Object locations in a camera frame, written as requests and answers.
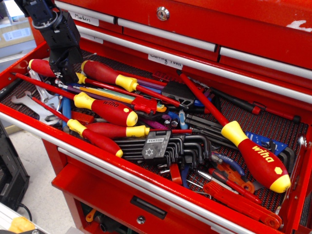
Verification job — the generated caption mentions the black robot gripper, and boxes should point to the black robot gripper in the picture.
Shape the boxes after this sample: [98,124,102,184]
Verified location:
[31,10,83,84]

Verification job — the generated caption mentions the red yellow screwdriver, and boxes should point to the red yellow screwdriver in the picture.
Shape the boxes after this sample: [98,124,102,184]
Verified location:
[27,58,189,109]
[81,60,188,110]

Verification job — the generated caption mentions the silver adjustable wrench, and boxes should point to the silver adjustable wrench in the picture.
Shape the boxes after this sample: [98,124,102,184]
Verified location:
[28,69,61,111]

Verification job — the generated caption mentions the silver open end wrench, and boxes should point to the silver open end wrench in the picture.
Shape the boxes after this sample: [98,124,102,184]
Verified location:
[11,91,62,126]

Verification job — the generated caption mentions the white Markers label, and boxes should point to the white Markers label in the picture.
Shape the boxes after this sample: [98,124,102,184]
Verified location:
[69,11,99,26]

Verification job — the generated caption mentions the red Wiha screwdriver centre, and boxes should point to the red Wiha screwdriver centre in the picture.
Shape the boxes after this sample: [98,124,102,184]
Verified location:
[13,73,138,127]

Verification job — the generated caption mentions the small red screwdriver front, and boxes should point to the small red screwdriver front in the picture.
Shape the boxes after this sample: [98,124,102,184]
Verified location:
[27,95,123,157]

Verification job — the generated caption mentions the red screwdriver under centre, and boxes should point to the red screwdriver under centre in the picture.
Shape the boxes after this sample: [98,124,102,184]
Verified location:
[85,122,193,138]

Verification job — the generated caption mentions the white paper drawer label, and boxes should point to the white paper drawer label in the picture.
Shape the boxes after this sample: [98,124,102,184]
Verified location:
[148,54,183,70]

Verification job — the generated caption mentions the silver chest lock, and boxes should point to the silver chest lock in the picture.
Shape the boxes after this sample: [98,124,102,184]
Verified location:
[156,6,170,21]

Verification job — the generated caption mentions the black box on floor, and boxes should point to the black box on floor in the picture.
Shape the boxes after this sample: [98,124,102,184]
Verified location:
[0,125,30,211]

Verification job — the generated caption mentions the black Tekton torx key set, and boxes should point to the black Tekton torx key set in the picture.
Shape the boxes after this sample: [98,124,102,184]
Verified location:
[116,131,212,167]

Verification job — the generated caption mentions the red tool chest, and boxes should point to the red tool chest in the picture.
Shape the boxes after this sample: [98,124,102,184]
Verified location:
[23,0,312,234]

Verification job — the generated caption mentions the open red drawer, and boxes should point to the open red drawer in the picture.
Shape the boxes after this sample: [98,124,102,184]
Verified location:
[0,37,312,234]

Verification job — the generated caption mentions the black red thin screwdriver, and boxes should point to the black red thin screwdriver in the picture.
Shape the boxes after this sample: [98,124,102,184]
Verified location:
[211,88,301,123]

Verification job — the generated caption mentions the large red Wiha screwdriver right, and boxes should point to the large red Wiha screwdriver right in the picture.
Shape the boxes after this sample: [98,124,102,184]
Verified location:
[176,70,291,193]

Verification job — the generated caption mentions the blue hex key holder set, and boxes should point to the blue hex key holder set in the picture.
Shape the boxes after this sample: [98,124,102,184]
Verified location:
[246,132,295,174]

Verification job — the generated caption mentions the red folding key tool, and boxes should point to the red folding key tool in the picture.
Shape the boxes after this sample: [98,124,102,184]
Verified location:
[203,181,282,230]

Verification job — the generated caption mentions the blue handled tool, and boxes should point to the blue handled tool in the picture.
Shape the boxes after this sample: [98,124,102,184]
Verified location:
[62,97,71,133]

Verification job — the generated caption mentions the blue handled pliers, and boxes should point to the blue handled pliers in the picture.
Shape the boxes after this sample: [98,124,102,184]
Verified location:
[180,150,245,189]

